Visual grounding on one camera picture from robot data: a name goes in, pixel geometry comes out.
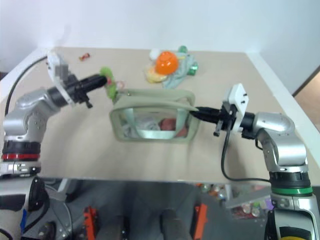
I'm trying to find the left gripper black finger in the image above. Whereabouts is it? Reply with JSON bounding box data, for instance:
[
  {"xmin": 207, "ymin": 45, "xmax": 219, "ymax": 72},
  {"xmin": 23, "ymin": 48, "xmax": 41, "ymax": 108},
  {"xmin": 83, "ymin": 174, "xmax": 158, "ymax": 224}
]
[
  {"xmin": 86, "ymin": 80, "xmax": 109, "ymax": 92},
  {"xmin": 84, "ymin": 73, "xmax": 109, "ymax": 85}
]

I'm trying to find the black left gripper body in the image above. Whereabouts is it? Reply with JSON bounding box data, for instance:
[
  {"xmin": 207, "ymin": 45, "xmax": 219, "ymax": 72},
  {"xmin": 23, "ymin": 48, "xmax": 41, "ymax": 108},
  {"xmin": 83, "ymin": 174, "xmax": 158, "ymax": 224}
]
[{"xmin": 63, "ymin": 73, "xmax": 94, "ymax": 110}]

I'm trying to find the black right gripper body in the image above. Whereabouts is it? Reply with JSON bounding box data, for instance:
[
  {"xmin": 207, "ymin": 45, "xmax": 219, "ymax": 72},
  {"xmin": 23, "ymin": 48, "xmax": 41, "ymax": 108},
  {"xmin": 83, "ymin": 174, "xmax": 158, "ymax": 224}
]
[{"xmin": 213, "ymin": 101, "xmax": 239, "ymax": 137}]

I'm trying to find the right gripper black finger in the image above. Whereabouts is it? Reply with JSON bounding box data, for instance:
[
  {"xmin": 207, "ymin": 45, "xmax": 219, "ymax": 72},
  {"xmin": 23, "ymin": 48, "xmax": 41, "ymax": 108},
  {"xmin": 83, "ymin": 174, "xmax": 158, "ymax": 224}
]
[
  {"xmin": 190, "ymin": 111, "xmax": 220, "ymax": 124},
  {"xmin": 195, "ymin": 106, "xmax": 222, "ymax": 116}
]

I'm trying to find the green plush keychain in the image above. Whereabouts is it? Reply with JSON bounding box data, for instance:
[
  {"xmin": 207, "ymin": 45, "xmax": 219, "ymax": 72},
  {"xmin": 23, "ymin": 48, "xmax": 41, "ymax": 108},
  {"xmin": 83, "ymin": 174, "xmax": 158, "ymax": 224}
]
[{"xmin": 99, "ymin": 65, "xmax": 126, "ymax": 104}]

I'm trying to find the green zip pouch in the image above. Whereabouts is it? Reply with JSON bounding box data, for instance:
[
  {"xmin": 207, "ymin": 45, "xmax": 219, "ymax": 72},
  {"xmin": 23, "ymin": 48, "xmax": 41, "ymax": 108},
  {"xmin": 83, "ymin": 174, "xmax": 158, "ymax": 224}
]
[{"xmin": 109, "ymin": 87, "xmax": 201, "ymax": 146}]

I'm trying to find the red plush toy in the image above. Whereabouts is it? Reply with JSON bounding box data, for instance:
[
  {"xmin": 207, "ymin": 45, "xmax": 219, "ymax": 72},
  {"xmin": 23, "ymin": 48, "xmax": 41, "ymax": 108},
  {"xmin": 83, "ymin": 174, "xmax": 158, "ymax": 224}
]
[{"xmin": 158, "ymin": 118, "xmax": 177, "ymax": 132}]

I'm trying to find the green shiny wrapper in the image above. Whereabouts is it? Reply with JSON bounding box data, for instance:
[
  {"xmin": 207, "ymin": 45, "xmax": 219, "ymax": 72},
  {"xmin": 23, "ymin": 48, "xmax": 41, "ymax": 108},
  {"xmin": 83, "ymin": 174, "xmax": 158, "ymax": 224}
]
[{"xmin": 188, "ymin": 61, "xmax": 200, "ymax": 76}]

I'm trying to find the pale green cloth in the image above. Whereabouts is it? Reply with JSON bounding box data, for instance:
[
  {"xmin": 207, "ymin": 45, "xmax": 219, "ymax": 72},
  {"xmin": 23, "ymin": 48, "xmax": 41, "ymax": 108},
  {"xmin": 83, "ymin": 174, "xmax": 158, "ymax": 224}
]
[{"xmin": 162, "ymin": 51, "xmax": 198, "ymax": 90}]

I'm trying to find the yellow soft toy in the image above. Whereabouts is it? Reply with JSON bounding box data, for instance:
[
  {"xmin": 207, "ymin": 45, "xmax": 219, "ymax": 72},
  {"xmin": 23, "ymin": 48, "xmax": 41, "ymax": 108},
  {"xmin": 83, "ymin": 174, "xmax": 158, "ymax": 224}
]
[{"xmin": 144, "ymin": 65, "xmax": 168, "ymax": 84}]

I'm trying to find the white cloth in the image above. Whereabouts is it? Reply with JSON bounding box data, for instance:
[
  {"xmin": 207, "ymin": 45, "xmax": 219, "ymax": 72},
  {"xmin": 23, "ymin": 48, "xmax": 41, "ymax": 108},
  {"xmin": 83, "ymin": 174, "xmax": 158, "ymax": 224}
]
[{"xmin": 121, "ymin": 116, "xmax": 161, "ymax": 139}]

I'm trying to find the orange plastic bowl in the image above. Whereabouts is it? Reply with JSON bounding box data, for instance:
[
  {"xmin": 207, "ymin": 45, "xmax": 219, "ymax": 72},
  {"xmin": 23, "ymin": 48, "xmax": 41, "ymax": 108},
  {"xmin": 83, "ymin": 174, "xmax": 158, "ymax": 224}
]
[{"xmin": 154, "ymin": 50, "xmax": 180, "ymax": 76}]

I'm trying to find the box of colourful items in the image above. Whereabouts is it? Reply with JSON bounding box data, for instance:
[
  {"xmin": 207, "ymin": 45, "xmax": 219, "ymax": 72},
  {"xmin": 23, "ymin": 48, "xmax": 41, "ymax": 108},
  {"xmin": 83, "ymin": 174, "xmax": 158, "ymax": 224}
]
[{"xmin": 195, "ymin": 183, "xmax": 274, "ymax": 221}]

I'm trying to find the brown wooden furniture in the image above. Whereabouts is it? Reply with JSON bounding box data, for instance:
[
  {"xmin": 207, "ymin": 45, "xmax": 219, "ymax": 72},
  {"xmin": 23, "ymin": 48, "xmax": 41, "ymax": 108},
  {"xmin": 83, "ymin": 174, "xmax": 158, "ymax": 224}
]
[{"xmin": 291, "ymin": 65, "xmax": 320, "ymax": 101}]

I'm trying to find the orange clamp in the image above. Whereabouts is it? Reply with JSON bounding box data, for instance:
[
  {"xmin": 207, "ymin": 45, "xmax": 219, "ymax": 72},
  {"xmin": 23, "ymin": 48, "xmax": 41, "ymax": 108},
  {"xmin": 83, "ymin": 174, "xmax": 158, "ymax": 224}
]
[
  {"xmin": 190, "ymin": 203, "xmax": 209, "ymax": 240},
  {"xmin": 83, "ymin": 205, "xmax": 99, "ymax": 240}
]

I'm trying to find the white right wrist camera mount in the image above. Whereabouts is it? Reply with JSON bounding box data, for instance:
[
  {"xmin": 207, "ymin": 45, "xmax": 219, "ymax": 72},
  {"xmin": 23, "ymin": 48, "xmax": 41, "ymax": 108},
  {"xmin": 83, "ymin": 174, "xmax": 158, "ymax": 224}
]
[{"xmin": 223, "ymin": 83, "xmax": 251, "ymax": 133}]

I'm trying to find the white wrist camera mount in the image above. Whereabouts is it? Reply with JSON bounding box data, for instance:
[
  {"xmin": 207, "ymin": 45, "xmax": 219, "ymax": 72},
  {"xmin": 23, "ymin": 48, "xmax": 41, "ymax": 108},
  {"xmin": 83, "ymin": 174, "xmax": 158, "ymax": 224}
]
[
  {"xmin": 223, "ymin": 83, "xmax": 251, "ymax": 133},
  {"xmin": 46, "ymin": 50, "xmax": 76, "ymax": 106}
]

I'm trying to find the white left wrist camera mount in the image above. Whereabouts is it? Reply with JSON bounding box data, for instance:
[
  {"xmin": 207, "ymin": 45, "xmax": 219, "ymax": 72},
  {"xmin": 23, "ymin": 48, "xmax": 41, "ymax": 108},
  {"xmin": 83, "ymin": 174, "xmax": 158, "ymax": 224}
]
[{"xmin": 46, "ymin": 50, "xmax": 76, "ymax": 106}]

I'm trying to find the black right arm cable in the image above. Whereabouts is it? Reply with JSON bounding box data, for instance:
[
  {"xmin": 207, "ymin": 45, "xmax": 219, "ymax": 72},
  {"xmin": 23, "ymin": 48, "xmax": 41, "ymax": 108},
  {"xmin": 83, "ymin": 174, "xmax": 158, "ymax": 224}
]
[{"xmin": 220, "ymin": 124, "xmax": 273, "ymax": 183}]

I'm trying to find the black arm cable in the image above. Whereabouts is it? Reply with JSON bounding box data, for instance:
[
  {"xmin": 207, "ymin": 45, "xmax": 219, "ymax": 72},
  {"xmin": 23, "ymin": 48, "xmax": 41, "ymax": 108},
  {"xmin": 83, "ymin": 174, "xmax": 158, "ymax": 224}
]
[
  {"xmin": 220, "ymin": 124, "xmax": 273, "ymax": 183},
  {"xmin": 5, "ymin": 55, "xmax": 49, "ymax": 116}
]

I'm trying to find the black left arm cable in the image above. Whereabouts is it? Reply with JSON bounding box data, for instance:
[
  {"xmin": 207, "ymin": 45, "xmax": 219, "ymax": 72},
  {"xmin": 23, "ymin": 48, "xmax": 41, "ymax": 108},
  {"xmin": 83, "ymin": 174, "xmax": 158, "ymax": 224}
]
[{"xmin": 5, "ymin": 55, "xmax": 49, "ymax": 116}]

